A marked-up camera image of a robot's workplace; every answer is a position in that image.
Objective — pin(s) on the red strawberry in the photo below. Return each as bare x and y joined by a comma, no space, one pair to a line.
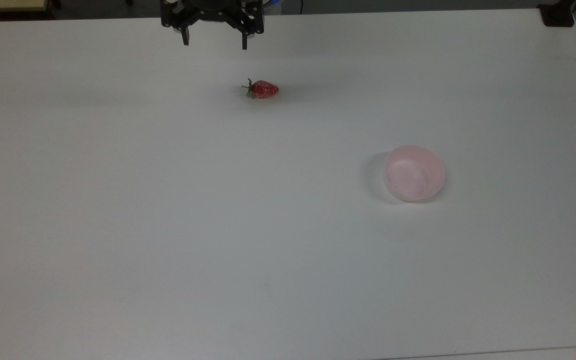
264,89

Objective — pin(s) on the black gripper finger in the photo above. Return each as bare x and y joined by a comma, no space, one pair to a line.
245,40
186,36

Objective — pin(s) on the pink plastic bowl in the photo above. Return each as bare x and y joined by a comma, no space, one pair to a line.
414,174

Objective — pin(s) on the black clamp stand base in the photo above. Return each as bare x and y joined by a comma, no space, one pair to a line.
557,15

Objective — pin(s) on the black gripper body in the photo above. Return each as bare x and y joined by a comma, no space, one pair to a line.
213,11

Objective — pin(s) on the yellow wooden desk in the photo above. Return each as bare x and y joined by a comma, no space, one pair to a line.
3,4

